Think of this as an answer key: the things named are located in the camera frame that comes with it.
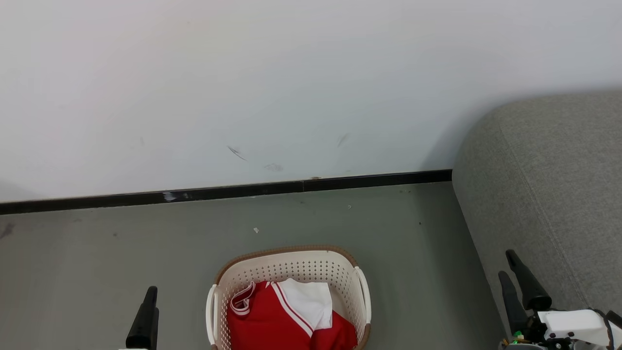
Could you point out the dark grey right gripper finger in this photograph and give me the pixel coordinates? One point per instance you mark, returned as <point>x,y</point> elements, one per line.
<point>514,304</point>
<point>530,289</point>

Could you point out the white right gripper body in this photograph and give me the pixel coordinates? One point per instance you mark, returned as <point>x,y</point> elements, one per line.
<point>576,323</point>

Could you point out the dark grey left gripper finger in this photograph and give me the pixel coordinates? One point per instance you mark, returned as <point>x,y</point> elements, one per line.
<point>144,321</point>

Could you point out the red garment white panel stripes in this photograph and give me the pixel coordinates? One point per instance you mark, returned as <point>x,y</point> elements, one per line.
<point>311,299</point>

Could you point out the grey fabric sofa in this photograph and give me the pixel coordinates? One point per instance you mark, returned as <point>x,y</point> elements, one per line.
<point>549,184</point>

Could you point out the black baseboard strip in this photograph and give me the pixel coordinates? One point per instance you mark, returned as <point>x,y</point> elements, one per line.
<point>218,192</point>

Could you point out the cream perforated laundry basket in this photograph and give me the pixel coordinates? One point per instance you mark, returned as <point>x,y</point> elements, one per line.
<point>301,265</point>

